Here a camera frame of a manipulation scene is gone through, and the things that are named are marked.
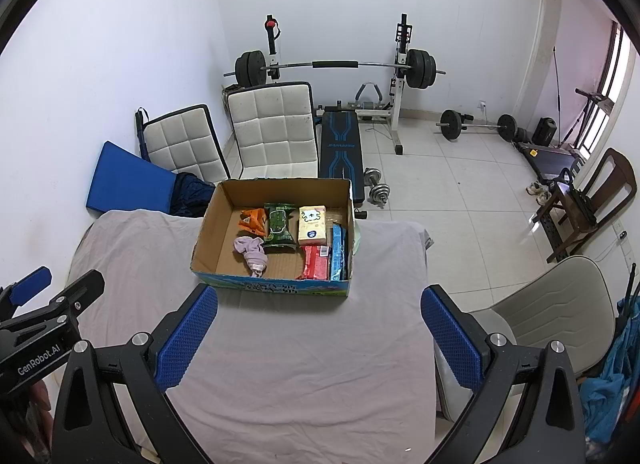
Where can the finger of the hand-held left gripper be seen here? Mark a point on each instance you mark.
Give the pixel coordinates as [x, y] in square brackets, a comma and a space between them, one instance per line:
[82, 286]
[30, 285]

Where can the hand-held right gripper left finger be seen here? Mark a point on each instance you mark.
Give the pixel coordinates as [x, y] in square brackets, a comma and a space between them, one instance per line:
[190, 334]

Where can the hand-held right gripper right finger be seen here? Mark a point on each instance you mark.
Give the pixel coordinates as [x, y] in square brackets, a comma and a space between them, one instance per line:
[450, 339]

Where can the grey socks bundle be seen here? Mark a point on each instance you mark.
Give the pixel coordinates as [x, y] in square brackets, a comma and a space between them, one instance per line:
[252, 254]

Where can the cardboard box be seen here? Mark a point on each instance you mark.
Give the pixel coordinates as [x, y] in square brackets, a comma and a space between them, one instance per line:
[220, 224]

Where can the orange snack packet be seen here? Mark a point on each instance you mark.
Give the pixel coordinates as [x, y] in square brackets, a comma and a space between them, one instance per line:
[252, 221]

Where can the long blue packet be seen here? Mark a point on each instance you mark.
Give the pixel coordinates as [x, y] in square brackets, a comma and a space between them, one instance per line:
[339, 254]

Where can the green snack packet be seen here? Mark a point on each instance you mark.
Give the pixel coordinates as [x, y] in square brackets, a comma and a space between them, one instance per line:
[280, 224]

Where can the red packet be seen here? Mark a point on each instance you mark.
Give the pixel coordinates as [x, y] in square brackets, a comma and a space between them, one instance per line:
[315, 264]

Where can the yellow tissue pack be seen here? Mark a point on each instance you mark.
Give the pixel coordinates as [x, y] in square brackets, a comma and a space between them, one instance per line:
[313, 224]

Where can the person's left forearm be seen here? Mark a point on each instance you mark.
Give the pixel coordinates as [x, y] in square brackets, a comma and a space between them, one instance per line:
[27, 419]

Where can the beige plastic chair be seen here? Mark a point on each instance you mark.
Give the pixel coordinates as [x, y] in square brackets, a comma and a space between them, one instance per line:
[555, 314]

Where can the grey bed sheet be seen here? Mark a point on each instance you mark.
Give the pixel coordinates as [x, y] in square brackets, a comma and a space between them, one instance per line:
[300, 369]

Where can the blue folded mat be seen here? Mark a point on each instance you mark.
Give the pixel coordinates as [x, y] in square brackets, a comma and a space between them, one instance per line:
[130, 179]

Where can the dark blue cloth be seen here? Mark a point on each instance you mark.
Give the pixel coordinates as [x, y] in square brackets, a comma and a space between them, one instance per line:
[190, 196]

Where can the chrome dumbbell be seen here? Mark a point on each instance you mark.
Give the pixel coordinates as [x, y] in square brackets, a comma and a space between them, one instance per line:
[373, 177]
[381, 195]

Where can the blue black tube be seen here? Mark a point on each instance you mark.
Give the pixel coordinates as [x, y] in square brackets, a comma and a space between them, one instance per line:
[142, 136]

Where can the light blue cloth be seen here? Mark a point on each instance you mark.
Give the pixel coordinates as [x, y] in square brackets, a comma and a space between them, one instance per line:
[607, 384]

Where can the pair of shoes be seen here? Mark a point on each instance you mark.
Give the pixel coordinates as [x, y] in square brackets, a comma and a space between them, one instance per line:
[539, 191]

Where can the white quilted chair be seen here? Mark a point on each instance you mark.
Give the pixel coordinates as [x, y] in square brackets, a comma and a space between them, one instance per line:
[275, 129]
[182, 144]

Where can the black thin rods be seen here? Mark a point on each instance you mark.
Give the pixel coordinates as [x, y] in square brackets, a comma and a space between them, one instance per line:
[631, 284]

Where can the black bag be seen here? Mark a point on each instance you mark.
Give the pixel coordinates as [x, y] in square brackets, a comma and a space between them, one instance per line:
[580, 201]

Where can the black treadmill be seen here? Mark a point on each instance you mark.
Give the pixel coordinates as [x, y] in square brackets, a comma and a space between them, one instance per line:
[547, 159]

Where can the short barbell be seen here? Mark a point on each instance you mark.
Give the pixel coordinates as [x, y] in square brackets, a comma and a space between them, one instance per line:
[452, 124]

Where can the black weight plates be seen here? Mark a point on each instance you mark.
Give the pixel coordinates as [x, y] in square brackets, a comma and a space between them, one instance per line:
[523, 135]

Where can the weight bench with white rack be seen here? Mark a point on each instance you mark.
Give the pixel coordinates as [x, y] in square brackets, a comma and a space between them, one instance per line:
[340, 144]

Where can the black speaker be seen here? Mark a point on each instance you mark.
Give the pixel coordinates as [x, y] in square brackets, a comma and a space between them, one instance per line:
[544, 130]

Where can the brown wooden chair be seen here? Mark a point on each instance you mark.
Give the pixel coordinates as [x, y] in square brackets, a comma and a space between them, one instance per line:
[620, 179]

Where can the olive bag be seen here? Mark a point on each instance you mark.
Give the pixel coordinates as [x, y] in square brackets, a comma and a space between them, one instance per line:
[230, 93]

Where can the black pole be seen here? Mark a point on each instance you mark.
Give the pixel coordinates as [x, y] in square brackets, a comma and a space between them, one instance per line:
[556, 84]

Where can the long barbell with black plates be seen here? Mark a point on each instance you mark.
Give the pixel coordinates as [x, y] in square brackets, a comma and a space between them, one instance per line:
[335, 64]

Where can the window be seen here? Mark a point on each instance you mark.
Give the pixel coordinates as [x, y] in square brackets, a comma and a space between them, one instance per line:
[620, 74]

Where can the white door frame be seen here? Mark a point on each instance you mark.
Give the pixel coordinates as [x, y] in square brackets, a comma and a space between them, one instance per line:
[537, 44]

